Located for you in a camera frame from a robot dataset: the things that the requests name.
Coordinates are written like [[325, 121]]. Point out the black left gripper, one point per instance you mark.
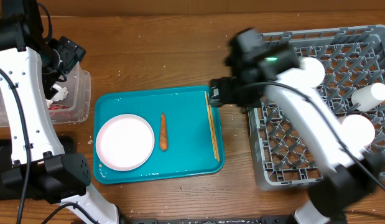
[[70, 52]]

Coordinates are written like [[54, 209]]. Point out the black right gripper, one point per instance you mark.
[[228, 84]]

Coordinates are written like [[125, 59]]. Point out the white tissue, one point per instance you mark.
[[60, 95]]

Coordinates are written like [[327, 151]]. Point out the wooden chopstick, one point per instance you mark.
[[214, 133], [211, 133]]

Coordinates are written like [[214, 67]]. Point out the red foil snack wrapper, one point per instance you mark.
[[59, 113]]

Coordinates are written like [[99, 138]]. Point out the orange carrot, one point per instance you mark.
[[163, 140]]

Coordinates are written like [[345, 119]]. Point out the white saucer bowl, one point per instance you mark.
[[311, 74]]

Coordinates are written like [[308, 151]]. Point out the large white plate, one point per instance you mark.
[[125, 142]]

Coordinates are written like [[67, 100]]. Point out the small white plate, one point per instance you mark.
[[358, 128]]

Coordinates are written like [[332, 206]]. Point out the small white cup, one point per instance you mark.
[[369, 97]]

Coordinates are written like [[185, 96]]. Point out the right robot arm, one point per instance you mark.
[[349, 171]]

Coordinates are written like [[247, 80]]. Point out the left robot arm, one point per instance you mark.
[[31, 62]]

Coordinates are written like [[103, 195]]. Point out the black waste bin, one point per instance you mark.
[[7, 193]]

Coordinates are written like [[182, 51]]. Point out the grey dishwasher rack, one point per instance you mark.
[[353, 58]]

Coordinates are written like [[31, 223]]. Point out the clear plastic bin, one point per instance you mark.
[[78, 97]]

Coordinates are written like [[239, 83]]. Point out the teal plastic tray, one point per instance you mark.
[[195, 143]]

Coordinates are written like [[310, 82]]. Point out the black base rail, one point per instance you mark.
[[266, 219]]

